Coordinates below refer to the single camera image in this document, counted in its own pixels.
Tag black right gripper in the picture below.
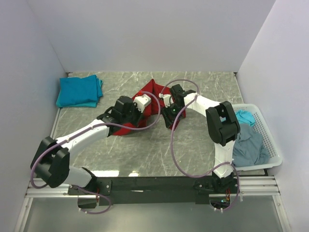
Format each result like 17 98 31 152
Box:
160 102 185 128

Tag red t shirt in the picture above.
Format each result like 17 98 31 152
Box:
110 79 186 136

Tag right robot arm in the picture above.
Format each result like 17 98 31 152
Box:
159 85 240 193

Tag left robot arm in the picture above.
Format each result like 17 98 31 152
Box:
30 94 151 194

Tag folded teal t shirt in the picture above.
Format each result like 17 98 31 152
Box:
56 78 104 109

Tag folded blue t shirt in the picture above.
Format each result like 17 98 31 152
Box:
59 75 101 105

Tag teal t shirt in basket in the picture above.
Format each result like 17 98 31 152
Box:
235 110 255 127

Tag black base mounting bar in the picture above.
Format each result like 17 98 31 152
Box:
67 176 241 208

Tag grey blue t shirt in basket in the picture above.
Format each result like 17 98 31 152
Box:
233 123 270 167

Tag white plastic basket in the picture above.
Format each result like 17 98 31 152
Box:
232 104 282 171

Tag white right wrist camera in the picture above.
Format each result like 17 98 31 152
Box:
158 93 173 108

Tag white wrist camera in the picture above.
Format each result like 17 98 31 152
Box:
158 93 173 108
133 92 151 113

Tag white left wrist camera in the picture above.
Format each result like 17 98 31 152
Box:
133 92 151 113

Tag aluminium frame rail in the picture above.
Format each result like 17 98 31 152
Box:
25 176 281 198

